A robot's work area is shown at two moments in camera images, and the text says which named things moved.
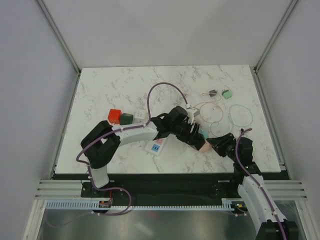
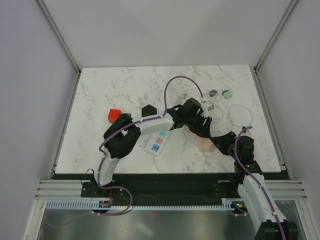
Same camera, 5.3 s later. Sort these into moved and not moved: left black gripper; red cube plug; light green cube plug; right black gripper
Moved: left black gripper
Not moved: right black gripper; red cube plug; light green cube plug
